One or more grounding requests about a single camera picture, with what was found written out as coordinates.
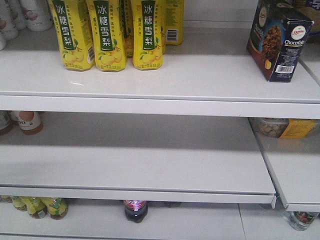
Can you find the white pink drink bottle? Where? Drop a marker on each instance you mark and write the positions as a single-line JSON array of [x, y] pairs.
[[37, 15]]

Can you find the yellow pear drink bottle rear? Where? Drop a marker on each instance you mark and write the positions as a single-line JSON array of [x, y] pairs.
[[174, 21]]

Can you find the yellow pear drink bottle right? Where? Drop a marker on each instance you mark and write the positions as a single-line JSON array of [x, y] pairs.
[[147, 40]]

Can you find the dark cola bottle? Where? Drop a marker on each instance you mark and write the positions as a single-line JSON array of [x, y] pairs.
[[135, 210]]

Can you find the yellow pear drink bottle middle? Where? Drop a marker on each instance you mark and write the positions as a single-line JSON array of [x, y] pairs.
[[108, 38]]

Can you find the large biscuit bag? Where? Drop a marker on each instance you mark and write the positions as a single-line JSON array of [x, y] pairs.
[[311, 9]]

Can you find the clear water bottle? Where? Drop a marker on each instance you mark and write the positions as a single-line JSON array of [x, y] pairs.
[[301, 220]]

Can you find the dark blue Danisa cookie box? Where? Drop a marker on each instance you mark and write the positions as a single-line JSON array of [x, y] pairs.
[[277, 37]]

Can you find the green tea bottle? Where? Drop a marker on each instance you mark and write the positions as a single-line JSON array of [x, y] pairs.
[[56, 206]]

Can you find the clear cookie tub yellow label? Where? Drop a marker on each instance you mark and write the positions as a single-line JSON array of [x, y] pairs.
[[285, 128]]

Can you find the white store shelving unit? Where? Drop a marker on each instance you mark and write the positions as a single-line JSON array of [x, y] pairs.
[[177, 137]]

